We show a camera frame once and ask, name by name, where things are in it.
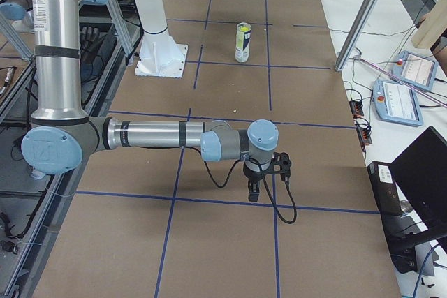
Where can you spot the near teach pendant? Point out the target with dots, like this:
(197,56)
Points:
(396,103)

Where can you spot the black computer box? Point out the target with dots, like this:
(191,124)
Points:
(384,188)

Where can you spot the wooden board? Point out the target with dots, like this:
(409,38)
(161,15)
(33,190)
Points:
(432,27)

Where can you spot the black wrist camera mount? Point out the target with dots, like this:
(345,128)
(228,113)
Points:
(281,165)

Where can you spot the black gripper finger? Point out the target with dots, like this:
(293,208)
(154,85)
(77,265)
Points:
(253,191)

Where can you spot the black monitor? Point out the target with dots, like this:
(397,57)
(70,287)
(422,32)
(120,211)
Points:
(420,172)

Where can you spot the clear tennis ball can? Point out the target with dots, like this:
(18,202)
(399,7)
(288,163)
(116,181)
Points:
(242,45)

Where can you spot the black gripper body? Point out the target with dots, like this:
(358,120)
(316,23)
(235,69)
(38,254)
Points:
(252,176)

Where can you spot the aluminium frame post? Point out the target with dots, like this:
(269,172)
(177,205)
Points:
(354,33)

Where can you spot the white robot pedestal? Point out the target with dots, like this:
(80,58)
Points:
(159,55)

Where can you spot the orange black connector block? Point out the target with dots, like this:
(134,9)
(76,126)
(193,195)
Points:
(356,107)

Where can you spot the teach pendant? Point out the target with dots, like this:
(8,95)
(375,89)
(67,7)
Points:
(396,103)
(415,69)

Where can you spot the blue tape line lengthwise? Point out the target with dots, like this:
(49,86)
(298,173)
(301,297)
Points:
(276,238)

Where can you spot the blue tape line crosswise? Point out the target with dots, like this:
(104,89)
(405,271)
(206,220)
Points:
(207,201)

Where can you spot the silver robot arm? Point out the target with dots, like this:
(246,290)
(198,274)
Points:
(62,134)

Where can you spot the far teach pendant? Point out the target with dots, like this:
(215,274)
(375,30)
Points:
(415,69)

